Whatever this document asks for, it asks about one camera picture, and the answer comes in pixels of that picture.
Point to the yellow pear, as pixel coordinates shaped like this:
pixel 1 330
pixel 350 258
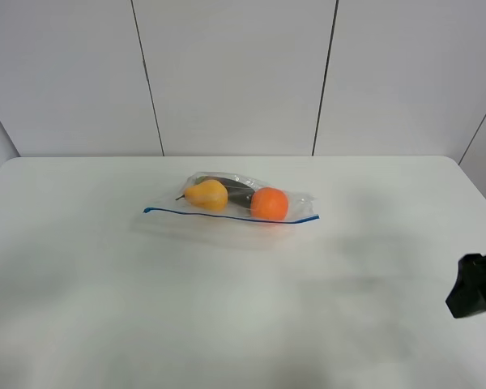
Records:
pixel 210 195

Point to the dark purple eggplant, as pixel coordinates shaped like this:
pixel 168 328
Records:
pixel 238 192

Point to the clear zip bag blue seal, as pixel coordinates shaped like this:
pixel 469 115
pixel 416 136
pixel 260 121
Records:
pixel 172 218

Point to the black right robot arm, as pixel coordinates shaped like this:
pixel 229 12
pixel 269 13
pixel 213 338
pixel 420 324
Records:
pixel 468 296

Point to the orange fruit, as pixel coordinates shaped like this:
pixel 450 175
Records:
pixel 269 204

